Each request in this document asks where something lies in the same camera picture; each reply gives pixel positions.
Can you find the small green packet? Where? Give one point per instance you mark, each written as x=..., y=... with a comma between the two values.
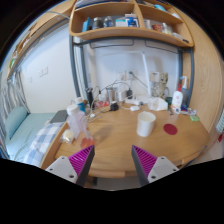
x=194, y=118

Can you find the blue bottle with white cap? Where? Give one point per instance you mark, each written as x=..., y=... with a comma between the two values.
x=80, y=104

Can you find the white pump lotion bottle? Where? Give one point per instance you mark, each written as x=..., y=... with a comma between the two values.
x=177, y=100

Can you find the white tissue pack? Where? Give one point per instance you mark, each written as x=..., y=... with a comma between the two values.
x=157, y=104

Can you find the grey metal frame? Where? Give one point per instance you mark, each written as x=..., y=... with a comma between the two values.
x=74, y=66

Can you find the tree creature figurine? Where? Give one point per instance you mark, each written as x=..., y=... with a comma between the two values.
x=162, y=85

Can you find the blue plaid blanket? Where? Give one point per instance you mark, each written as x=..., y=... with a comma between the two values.
x=41, y=141

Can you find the small white charger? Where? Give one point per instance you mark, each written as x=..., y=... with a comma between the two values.
x=134, y=108

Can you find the flat round red coaster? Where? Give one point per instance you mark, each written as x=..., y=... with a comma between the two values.
x=170, y=129

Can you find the teal checked bed mattress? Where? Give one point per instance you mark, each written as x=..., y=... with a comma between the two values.
x=31, y=125

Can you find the black power adapter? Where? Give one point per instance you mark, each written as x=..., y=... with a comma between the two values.
x=114, y=106

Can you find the white cup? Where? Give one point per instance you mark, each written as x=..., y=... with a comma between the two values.
x=146, y=125

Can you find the silver metal cup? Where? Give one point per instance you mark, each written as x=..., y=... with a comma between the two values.
x=111, y=94

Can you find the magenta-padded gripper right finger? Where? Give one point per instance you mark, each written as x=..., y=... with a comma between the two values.
x=160, y=166

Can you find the black cylinder device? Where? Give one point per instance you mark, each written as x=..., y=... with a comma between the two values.
x=89, y=96

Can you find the clear plastic drink bottle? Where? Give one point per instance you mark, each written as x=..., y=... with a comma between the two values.
x=77, y=123

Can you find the striped hanging towel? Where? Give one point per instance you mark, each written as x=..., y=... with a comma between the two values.
x=220, y=121

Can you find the clear spray bottle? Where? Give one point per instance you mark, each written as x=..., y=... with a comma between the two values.
x=185, y=90

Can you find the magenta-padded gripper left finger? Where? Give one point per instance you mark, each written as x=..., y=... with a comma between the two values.
x=63, y=166

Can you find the wooden shelf unit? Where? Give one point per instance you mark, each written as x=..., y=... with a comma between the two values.
x=133, y=32

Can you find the white desk lamp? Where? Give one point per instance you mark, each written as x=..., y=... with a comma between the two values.
x=146, y=76

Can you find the wrapped round bun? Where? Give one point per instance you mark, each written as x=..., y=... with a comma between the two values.
x=68, y=136

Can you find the dark tablet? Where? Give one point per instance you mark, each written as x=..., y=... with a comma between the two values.
x=59, y=116

